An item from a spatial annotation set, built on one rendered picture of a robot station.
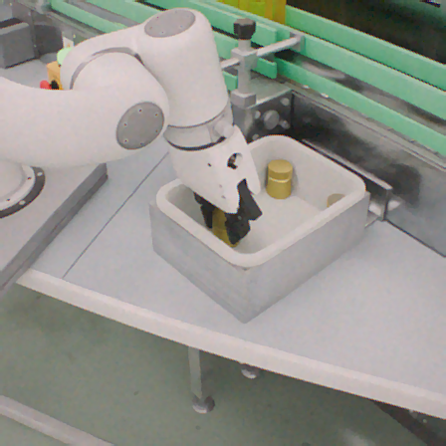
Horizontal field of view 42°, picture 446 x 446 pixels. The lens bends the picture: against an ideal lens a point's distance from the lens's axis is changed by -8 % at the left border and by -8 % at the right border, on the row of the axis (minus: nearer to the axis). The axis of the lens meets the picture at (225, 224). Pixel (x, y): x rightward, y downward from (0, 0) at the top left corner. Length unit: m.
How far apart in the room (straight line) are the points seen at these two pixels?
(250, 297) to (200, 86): 0.24
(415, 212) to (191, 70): 0.39
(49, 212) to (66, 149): 0.34
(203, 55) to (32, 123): 0.18
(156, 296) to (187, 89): 0.28
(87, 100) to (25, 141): 0.06
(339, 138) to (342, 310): 0.25
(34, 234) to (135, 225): 0.15
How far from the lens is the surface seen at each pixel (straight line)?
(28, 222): 0.83
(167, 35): 0.56
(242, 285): 0.67
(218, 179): 0.65
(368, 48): 0.90
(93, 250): 0.82
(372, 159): 0.84
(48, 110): 0.49
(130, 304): 0.75
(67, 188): 0.88
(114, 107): 0.50
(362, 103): 0.84
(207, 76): 0.59
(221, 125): 0.62
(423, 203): 0.82
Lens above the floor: 1.28
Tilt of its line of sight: 39 degrees down
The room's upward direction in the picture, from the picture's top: straight up
